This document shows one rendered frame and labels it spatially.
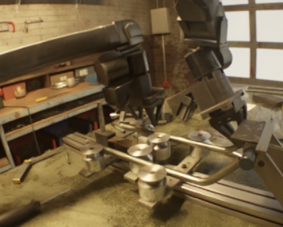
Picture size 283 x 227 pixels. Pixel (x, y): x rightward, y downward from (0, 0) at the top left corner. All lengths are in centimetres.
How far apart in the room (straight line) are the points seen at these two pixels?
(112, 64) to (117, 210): 30
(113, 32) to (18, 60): 22
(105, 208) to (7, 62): 34
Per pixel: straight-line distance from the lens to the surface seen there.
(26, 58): 45
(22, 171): 62
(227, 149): 44
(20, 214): 46
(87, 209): 45
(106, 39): 49
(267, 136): 34
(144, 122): 58
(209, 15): 36
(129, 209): 43
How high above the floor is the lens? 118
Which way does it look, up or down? 19 degrees down
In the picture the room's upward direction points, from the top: 5 degrees counter-clockwise
